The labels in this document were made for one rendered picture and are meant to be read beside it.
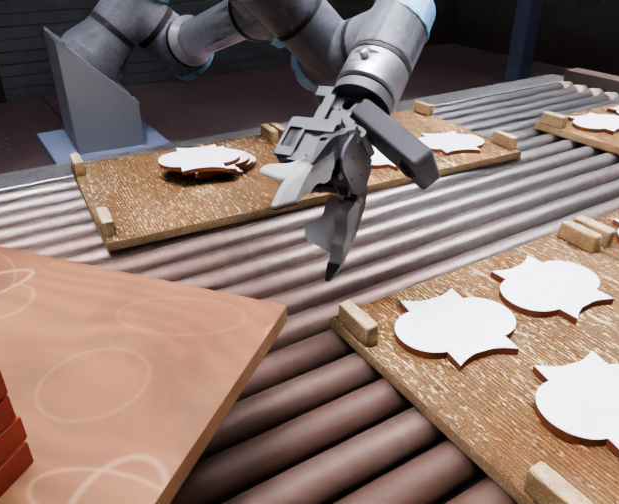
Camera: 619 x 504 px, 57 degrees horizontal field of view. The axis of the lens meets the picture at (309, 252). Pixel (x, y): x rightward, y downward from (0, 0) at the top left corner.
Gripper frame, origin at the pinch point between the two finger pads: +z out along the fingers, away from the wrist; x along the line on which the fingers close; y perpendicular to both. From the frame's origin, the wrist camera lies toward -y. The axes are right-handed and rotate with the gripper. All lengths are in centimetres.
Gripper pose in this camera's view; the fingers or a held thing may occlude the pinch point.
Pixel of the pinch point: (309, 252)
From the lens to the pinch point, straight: 57.3
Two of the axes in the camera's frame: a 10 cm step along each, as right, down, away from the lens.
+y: -8.5, -2.1, 4.9
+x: -3.5, -4.8, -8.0
